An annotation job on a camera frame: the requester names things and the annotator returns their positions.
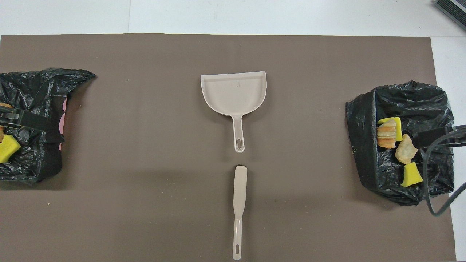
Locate yellow sponge chunk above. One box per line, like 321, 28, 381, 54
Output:
0, 135, 21, 164

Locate notched yellow sponge piece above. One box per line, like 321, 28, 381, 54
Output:
378, 117, 403, 142

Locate small yellow sponge wedge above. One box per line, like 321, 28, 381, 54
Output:
400, 162, 424, 187

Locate striped orange croissant toy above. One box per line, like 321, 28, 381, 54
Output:
377, 119, 397, 150

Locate beige plastic dustpan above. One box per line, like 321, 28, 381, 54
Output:
200, 71, 267, 153

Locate beige hand brush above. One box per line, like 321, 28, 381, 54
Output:
232, 166, 248, 261

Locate black trash bag bin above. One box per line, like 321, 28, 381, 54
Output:
345, 80, 455, 206

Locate black bag on pink bin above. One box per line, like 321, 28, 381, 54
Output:
0, 68, 96, 183

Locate dark grey ribbed object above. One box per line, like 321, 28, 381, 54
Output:
433, 0, 466, 32

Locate brown table mat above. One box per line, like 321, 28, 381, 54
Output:
0, 33, 457, 262

